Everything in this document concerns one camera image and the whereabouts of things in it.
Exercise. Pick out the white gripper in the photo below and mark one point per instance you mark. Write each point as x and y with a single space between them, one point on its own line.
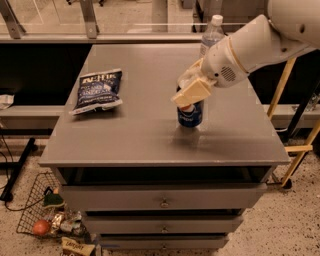
222 65

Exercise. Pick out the red apple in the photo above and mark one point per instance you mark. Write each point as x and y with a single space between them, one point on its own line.
41 227

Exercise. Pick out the blue pepsi can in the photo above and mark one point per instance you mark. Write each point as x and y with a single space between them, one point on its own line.
192 116

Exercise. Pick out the clear plastic water bottle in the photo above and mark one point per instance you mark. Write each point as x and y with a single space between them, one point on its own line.
213 34

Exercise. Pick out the green sponge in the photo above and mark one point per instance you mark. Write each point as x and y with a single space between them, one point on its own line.
53 200

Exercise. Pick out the bottom grey drawer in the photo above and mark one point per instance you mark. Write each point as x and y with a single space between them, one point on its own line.
162 242

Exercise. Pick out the top grey drawer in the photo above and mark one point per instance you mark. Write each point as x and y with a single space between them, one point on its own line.
162 197

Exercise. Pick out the grey drawer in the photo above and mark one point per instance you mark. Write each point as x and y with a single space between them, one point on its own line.
162 197
162 242
162 224

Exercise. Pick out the crumpled silver wrapper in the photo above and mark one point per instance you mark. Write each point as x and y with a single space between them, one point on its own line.
68 223

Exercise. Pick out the middle grey drawer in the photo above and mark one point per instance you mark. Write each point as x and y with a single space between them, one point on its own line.
162 224

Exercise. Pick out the grey drawer cabinet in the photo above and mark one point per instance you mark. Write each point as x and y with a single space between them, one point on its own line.
141 142

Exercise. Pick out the black metal stand leg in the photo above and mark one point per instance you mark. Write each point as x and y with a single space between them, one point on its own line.
15 168

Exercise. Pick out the blue chip bag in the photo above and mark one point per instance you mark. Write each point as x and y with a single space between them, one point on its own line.
99 90

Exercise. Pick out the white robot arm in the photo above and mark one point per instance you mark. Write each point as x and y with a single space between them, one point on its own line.
290 28

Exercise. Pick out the black wire basket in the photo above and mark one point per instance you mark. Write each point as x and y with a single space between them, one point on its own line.
44 184

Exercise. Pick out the yellow snack bag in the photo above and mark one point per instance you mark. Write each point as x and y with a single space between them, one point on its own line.
71 247

